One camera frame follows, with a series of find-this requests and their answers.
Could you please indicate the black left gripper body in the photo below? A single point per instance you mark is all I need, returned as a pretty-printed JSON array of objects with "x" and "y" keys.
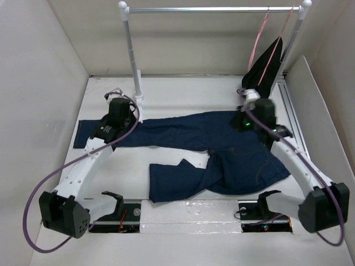
[{"x": 128, "y": 122}]

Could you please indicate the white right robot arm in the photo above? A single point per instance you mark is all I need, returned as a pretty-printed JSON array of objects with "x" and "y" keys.
[{"x": 325, "y": 203}]

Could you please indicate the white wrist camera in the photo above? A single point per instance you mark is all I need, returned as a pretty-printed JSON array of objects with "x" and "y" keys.
[
  {"x": 116, "y": 93},
  {"x": 249, "y": 97}
]

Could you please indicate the white clothes rack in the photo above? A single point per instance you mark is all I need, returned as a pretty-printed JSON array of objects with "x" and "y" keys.
[{"x": 125, "y": 11}]

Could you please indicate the empty pink hanger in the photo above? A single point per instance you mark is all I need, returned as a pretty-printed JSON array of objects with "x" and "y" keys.
[{"x": 261, "y": 29}]

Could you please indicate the dark blue denim trousers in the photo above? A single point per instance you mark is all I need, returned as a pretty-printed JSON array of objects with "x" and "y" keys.
[{"x": 238, "y": 163}]

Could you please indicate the white board right side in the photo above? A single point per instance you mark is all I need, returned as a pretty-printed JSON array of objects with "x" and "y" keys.
[{"x": 322, "y": 141}]

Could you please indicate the aluminium rail right side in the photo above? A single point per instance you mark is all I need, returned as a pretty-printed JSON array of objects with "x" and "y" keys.
[{"x": 291, "y": 114}]

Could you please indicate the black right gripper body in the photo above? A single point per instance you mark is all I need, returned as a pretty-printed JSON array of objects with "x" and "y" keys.
[{"x": 244, "y": 123}]

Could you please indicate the pink hanger with black garment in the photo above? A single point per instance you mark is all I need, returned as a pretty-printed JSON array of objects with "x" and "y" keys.
[{"x": 275, "y": 46}]

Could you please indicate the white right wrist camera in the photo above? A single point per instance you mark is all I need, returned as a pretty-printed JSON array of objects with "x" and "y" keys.
[{"x": 249, "y": 97}]

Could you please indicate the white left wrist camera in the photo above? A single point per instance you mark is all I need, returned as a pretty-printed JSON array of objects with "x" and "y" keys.
[{"x": 116, "y": 93}]

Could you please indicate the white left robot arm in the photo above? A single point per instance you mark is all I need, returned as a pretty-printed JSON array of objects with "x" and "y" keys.
[{"x": 66, "y": 209}]

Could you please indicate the black hanging garment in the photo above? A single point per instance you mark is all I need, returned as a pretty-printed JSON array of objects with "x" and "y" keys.
[{"x": 250, "y": 80}]

